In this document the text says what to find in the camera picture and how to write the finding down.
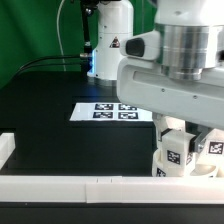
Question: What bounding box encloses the black cable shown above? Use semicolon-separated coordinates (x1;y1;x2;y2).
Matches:
14;53;91;79

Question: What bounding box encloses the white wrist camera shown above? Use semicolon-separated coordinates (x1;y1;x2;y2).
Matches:
120;30;161;61

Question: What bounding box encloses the grey thin cable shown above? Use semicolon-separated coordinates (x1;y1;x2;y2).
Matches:
55;0;68;72

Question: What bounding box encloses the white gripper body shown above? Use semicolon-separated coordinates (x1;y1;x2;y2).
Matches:
117;57;224;130

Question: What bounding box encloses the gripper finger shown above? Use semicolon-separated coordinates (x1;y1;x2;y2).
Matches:
158;128;172;142
189;128;210;153

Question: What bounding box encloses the white fence bar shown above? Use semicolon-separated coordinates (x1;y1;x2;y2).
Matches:
0;133;15;170
0;175;224;204

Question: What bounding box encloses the white left fence bar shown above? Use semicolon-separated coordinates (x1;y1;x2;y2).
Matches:
0;133;15;170

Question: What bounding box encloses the white front fence bar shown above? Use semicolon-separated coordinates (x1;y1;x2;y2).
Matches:
0;175;224;204

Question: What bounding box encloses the white marker sheet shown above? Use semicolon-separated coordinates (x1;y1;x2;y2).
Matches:
70;102;152;122

